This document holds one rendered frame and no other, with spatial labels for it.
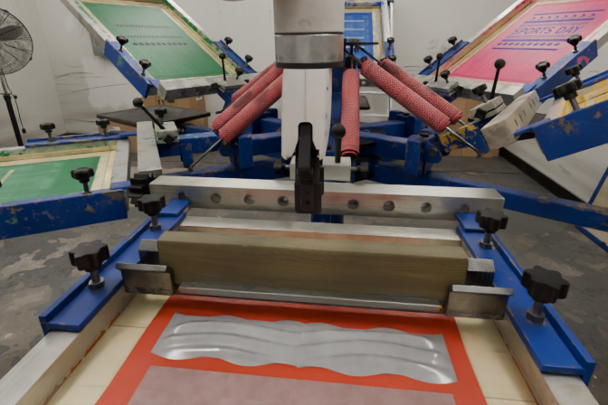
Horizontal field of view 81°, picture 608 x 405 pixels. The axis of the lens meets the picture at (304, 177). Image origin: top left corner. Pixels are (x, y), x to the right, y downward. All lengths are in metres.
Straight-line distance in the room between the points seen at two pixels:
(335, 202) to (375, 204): 0.08
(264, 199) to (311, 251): 0.26
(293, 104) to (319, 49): 0.06
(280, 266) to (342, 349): 0.13
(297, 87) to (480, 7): 4.46
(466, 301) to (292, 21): 0.39
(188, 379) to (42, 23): 5.65
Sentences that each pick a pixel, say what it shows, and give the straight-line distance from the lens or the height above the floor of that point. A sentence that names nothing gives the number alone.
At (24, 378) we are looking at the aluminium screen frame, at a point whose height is 0.99.
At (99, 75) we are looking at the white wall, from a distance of 5.56.
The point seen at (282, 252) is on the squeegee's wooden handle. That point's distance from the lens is 0.48.
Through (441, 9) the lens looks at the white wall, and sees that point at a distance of 4.68.
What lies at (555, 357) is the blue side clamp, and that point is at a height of 1.00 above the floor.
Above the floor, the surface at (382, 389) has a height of 0.96.
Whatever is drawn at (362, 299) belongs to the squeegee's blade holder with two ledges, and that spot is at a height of 1.00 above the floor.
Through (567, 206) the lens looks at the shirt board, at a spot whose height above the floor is 0.92.
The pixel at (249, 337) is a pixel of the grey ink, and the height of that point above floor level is 0.96.
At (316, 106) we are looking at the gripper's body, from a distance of 0.37.
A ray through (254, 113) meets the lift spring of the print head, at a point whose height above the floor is 1.11.
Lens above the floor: 1.31
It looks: 21 degrees down
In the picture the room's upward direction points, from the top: straight up
